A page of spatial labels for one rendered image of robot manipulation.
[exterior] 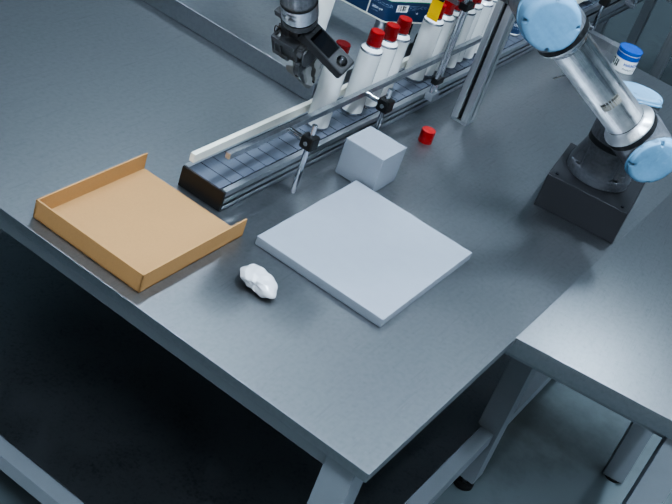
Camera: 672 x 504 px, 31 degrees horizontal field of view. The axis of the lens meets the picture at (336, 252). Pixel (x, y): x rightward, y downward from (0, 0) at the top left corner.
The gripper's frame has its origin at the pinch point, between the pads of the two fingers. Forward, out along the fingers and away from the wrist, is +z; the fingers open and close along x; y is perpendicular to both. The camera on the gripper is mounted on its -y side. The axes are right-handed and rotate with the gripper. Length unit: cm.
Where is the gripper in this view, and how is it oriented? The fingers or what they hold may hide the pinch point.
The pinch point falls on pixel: (312, 84)
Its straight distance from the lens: 256.5
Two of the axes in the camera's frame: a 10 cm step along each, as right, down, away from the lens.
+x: -6.1, 6.9, -3.9
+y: -7.9, -5.2, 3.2
